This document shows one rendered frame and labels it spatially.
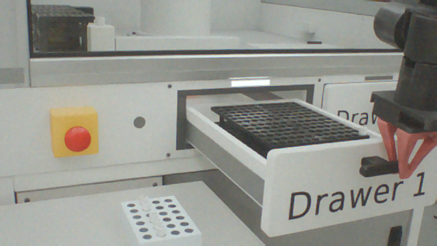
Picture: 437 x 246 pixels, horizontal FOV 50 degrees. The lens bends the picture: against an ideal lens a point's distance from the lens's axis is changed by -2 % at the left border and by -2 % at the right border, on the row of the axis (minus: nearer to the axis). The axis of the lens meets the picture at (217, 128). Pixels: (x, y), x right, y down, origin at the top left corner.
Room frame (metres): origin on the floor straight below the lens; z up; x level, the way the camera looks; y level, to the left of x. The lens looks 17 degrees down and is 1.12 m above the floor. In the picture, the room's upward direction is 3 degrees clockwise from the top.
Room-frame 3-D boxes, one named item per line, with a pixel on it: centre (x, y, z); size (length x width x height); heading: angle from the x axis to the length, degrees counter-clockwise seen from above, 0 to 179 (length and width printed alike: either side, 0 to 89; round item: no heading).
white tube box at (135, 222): (0.60, 0.08, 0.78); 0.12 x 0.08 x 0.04; 23
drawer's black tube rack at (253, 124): (0.77, -0.11, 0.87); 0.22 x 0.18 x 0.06; 25
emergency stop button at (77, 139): (0.70, 0.22, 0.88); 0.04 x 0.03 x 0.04; 115
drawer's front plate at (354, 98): (1.01, -0.35, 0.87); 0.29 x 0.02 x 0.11; 115
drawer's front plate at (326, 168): (0.59, -0.20, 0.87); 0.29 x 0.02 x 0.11; 115
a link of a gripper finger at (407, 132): (0.57, -0.24, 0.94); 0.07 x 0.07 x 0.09; 24
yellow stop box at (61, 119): (0.73, 0.23, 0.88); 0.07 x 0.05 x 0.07; 115
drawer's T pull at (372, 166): (0.57, -0.21, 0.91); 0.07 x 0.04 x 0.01; 115
